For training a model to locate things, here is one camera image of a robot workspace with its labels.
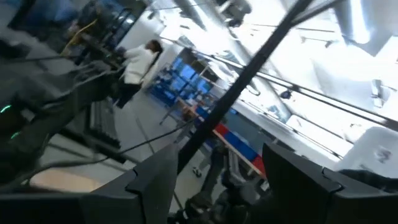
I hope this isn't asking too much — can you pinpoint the white plastic container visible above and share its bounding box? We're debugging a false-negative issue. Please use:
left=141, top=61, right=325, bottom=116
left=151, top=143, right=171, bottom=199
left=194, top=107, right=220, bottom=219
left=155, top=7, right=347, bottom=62
left=335, top=125, right=398, bottom=179

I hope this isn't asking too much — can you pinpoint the blue storage shelving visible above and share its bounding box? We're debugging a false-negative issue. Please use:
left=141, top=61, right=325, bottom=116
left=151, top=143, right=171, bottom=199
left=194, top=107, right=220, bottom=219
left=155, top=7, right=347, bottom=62
left=148, top=55, right=216, bottom=107

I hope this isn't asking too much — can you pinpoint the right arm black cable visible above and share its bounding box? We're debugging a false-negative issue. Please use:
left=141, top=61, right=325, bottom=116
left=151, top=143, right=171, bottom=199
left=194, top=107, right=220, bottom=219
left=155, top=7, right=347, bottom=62
left=0, top=117, right=201, bottom=190

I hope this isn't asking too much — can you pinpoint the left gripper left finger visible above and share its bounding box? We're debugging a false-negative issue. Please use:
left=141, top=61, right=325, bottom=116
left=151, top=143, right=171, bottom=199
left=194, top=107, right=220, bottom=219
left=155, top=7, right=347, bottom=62
left=79, top=146, right=180, bottom=224

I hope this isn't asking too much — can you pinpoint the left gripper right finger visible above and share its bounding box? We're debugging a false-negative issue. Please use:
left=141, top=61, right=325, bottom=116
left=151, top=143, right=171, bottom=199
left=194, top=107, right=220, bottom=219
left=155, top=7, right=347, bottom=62
left=262, top=143, right=398, bottom=224

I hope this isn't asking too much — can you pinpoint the person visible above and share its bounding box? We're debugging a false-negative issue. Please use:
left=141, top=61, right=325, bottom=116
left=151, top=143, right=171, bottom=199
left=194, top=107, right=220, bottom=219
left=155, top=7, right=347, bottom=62
left=115, top=39, right=165, bottom=110

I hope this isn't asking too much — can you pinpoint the yellow power cable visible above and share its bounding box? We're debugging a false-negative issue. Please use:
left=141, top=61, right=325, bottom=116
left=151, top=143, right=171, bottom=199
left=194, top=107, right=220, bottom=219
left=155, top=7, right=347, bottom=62
left=60, top=18, right=100, bottom=57

